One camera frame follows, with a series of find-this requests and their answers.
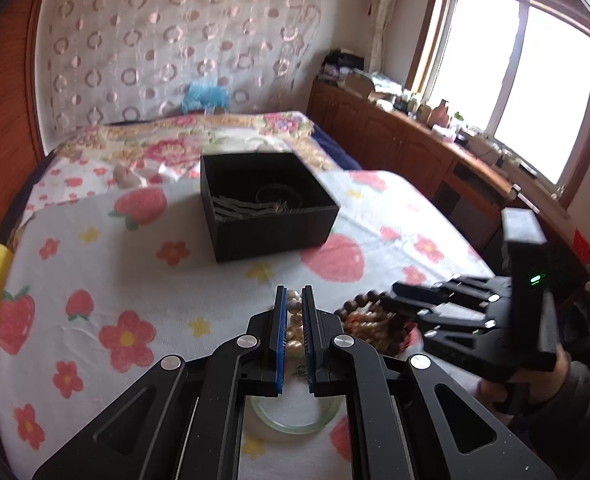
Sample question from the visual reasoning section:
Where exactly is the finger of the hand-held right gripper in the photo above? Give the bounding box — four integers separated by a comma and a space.
380, 294, 522, 379
392, 275, 514, 311

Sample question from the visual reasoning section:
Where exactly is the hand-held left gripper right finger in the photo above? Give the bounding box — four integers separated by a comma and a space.
302, 285, 558, 480

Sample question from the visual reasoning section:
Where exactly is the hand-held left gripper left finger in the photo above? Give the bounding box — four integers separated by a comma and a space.
32, 286, 288, 480

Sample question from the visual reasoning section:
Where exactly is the pearl bracelet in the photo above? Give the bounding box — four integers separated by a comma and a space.
285, 296, 307, 361

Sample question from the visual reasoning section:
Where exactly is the reddish brown bead bracelet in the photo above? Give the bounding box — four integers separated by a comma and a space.
347, 310, 421, 357

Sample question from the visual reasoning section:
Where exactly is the dark wooden bead bracelet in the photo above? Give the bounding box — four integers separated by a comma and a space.
342, 289, 398, 322

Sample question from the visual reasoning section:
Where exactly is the pale green jade bangle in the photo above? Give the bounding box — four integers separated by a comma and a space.
247, 395, 338, 434

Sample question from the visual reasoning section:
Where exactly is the black jewelry box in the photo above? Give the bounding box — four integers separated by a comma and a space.
200, 152, 340, 263

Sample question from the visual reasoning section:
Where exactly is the person's right forearm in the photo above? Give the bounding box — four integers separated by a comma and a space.
512, 360, 590, 480

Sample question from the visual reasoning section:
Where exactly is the person's right hand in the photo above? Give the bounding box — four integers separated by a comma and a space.
478, 350, 576, 416

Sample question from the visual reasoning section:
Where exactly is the red paper decoration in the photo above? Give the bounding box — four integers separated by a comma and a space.
572, 230, 590, 264

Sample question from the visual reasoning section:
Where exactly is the strawberry flower print blanket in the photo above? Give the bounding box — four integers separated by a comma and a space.
0, 167, 506, 480

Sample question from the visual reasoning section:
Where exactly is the wooden cabinet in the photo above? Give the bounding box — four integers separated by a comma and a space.
307, 77, 590, 281

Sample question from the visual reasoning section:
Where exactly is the window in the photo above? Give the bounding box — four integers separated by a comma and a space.
410, 0, 590, 207

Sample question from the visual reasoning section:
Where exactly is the navy blue bed sheet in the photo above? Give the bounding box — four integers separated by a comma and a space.
312, 119, 365, 171

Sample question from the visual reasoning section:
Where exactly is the floral quilt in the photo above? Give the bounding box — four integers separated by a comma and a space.
50, 110, 361, 196

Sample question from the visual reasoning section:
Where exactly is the open cardboard box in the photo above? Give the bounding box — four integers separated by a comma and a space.
342, 70, 392, 102

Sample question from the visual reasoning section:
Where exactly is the pile of dark clothes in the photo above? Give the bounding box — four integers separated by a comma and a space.
322, 49, 366, 81

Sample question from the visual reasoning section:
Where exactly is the blue plastic bag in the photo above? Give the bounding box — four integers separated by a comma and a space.
182, 81, 229, 113

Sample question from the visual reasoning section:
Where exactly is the beige patterned window curtain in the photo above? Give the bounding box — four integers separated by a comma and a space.
367, 0, 446, 77

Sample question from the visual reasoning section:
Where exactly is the wooden slatted wardrobe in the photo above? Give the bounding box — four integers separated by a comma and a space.
0, 0, 66, 246

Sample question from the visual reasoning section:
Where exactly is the silver chain necklace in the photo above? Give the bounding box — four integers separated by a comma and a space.
214, 194, 296, 220

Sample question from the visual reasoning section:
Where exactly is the dark cord bracelet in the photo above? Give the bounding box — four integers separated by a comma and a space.
254, 184, 303, 207

